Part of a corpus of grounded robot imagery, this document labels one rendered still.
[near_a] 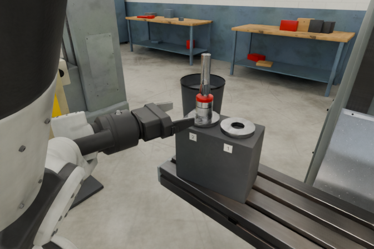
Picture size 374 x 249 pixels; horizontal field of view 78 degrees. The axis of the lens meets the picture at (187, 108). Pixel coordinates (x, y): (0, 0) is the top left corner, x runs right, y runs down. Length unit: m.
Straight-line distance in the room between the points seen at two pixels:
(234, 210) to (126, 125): 0.36
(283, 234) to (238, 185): 0.15
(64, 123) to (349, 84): 0.83
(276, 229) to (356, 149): 0.42
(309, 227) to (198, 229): 1.17
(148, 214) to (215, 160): 1.30
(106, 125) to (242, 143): 0.32
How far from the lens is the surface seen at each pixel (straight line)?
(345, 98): 0.94
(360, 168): 0.94
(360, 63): 0.90
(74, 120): 0.50
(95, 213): 1.98
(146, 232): 1.79
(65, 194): 0.25
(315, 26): 4.31
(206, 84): 0.60
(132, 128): 0.51
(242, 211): 0.68
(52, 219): 0.25
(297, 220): 0.70
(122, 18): 7.65
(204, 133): 0.61
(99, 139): 0.47
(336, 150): 0.95
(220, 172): 0.65
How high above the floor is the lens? 1.45
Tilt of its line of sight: 27 degrees down
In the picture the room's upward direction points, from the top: straight up
